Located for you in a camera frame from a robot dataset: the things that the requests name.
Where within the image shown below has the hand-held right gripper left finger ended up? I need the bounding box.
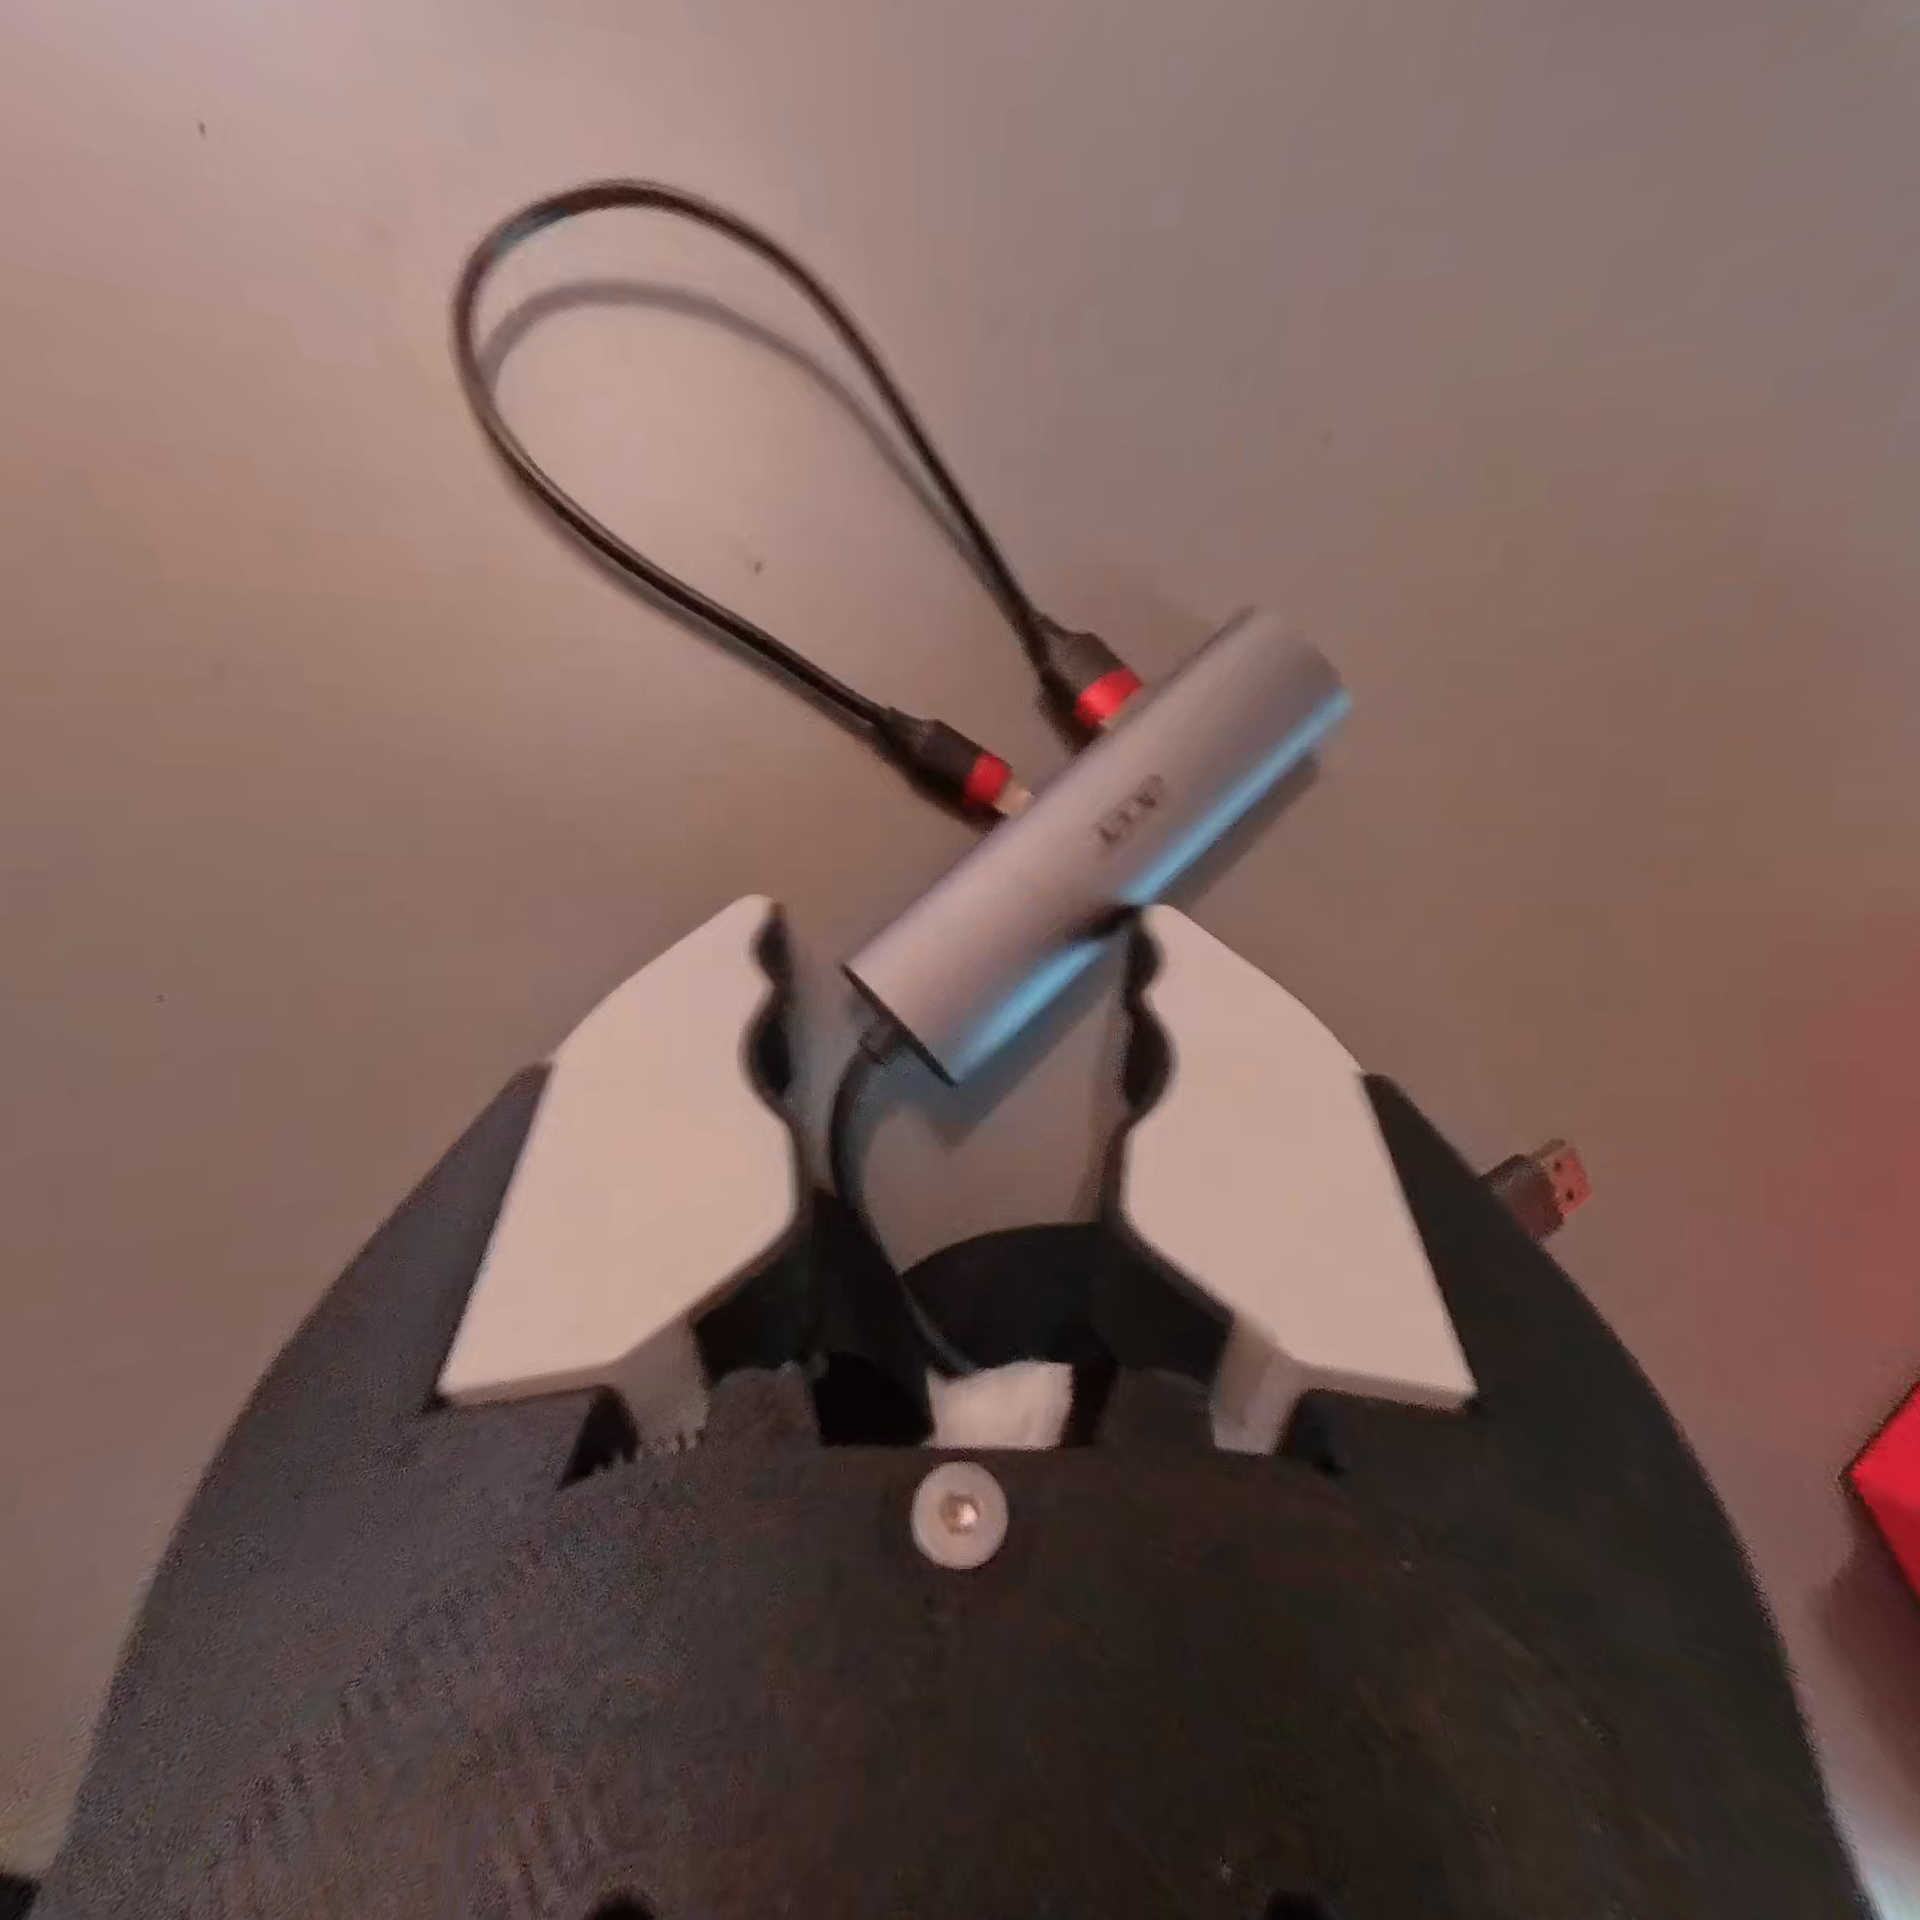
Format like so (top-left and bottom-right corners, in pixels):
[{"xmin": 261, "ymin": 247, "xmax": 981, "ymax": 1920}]
[{"xmin": 435, "ymin": 899, "xmax": 798, "ymax": 1451}]

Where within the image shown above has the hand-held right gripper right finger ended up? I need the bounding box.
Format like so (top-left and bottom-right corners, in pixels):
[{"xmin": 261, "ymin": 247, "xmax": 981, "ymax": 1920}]
[{"xmin": 1124, "ymin": 900, "xmax": 1481, "ymax": 1451}]

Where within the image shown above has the grey slim usb hub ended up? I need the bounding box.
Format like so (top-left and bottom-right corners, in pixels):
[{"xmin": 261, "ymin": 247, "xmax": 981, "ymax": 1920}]
[{"xmin": 838, "ymin": 607, "xmax": 1356, "ymax": 1084}]

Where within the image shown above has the thin black usb cable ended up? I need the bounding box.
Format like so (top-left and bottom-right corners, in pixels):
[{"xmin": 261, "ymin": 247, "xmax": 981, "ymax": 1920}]
[{"xmin": 458, "ymin": 180, "xmax": 1150, "ymax": 826}]

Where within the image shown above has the red plastic bin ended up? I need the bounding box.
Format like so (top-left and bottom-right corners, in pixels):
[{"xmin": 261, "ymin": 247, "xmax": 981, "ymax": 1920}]
[{"xmin": 1850, "ymin": 1384, "xmax": 1920, "ymax": 1599}]

